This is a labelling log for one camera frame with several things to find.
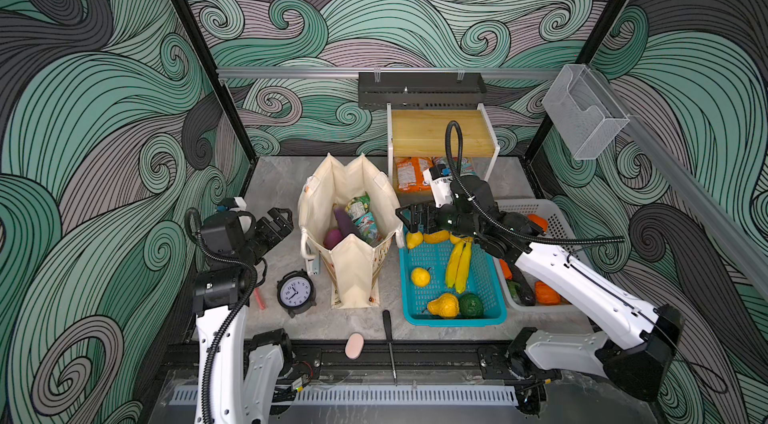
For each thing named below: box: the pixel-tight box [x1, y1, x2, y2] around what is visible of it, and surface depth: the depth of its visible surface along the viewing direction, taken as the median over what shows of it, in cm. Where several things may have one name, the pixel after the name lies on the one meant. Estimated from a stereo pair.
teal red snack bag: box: [354, 212, 384, 247], surface depth 85 cm
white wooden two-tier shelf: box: [386, 102, 500, 192], surface depth 82 cm
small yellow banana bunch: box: [445, 234, 473, 294], surface depth 88 cm
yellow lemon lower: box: [411, 267, 431, 288], surface depth 86 cm
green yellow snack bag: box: [345, 191, 371, 221], surface depth 94 cm
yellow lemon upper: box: [406, 231, 423, 249], surface depth 94 cm
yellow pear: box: [427, 293, 460, 319], surface depth 79 cm
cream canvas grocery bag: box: [298, 153, 406, 309], surface depth 80 cm
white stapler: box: [306, 253, 321, 276], surface depth 89 cm
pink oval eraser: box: [344, 332, 365, 360], surface depth 76 cm
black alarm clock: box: [276, 268, 317, 318], surface depth 85 cm
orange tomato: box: [528, 214, 548, 232], surface depth 96 cm
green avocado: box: [459, 292, 484, 319], surface depth 80 cm
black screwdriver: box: [382, 310, 398, 386], surface depth 79 cm
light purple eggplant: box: [333, 203, 361, 238], surface depth 89 cm
